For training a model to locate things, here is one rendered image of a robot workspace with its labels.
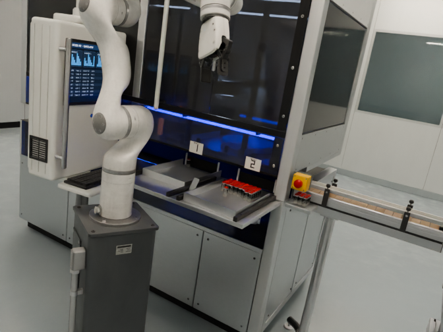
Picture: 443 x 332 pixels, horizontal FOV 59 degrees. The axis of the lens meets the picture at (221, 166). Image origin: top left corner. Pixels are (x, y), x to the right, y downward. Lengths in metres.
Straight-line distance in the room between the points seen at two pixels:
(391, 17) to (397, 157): 2.02
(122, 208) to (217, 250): 0.82
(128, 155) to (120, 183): 0.10
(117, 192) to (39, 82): 0.78
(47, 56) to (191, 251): 1.24
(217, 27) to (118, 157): 0.59
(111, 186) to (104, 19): 0.57
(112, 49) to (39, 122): 0.75
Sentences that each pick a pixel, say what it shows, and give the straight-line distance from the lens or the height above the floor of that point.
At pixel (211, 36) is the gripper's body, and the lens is 1.11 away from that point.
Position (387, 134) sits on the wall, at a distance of 6.39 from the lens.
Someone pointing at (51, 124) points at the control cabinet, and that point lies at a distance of 1.99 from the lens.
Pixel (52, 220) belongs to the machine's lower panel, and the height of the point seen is 0.20.
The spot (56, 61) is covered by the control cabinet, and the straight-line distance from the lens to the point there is 1.95.
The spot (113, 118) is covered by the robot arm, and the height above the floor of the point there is 1.25.
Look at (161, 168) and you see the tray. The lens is 2.10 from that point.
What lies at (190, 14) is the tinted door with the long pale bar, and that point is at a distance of 2.13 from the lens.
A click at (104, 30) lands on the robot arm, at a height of 1.52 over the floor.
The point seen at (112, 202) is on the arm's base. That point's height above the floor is 0.94.
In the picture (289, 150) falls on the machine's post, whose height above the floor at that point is 1.13.
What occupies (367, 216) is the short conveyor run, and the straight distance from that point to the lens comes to 1.92.
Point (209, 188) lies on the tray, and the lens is 1.87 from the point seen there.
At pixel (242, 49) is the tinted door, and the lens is 1.95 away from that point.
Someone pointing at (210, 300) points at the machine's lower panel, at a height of 0.19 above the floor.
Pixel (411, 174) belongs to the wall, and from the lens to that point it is 6.43.
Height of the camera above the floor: 1.49
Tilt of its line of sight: 15 degrees down
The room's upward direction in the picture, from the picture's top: 9 degrees clockwise
